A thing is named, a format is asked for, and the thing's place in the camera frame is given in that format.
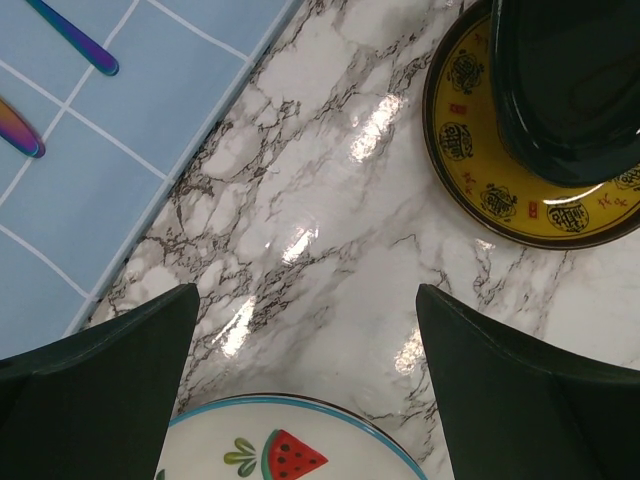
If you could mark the blue grid placemat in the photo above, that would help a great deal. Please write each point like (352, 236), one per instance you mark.
(114, 145)

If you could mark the watermelon pattern plate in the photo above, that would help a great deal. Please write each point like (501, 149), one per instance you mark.
(280, 436)

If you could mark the black plate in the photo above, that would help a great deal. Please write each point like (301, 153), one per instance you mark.
(565, 79)

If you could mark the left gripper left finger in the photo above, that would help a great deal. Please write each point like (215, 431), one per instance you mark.
(97, 404)

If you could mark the iridescent knife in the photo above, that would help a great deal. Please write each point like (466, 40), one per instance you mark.
(15, 130)

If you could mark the yellow plate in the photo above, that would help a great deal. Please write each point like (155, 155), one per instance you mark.
(469, 156)

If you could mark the iridescent spoon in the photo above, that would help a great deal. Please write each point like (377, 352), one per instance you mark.
(94, 53)

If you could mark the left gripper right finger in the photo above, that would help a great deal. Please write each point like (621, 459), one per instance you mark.
(515, 407)

